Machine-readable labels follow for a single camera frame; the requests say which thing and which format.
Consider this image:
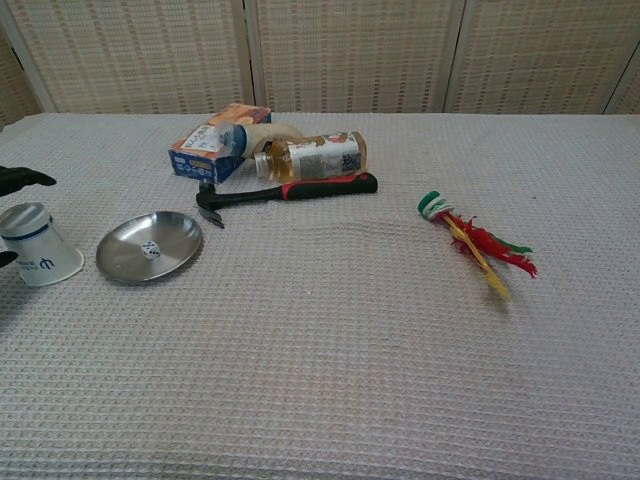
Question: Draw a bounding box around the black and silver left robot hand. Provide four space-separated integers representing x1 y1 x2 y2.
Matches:
0 165 57 271

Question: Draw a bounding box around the white paper cup blue print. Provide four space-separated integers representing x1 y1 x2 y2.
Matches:
0 202 85 287

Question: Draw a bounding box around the round metal plate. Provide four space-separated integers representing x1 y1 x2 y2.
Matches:
95 211 205 284

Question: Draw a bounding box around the blue and orange carton box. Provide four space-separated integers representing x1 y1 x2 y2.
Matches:
168 102 273 185

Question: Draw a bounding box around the beige bottle clear cap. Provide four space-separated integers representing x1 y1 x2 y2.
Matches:
213 122 305 161

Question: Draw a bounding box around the black hammer red grip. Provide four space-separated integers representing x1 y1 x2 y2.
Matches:
195 172 379 230

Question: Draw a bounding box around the clear bottle amber drink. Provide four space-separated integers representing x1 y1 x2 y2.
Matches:
254 131 368 184

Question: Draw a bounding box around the grey waffle weave tablecloth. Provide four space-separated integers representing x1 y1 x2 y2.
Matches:
0 112 640 480

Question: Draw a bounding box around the woven beige folding screen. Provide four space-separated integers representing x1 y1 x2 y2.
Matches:
0 0 640 129

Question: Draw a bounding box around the red green yellow feather shuttlecock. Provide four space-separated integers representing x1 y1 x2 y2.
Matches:
417 191 539 300

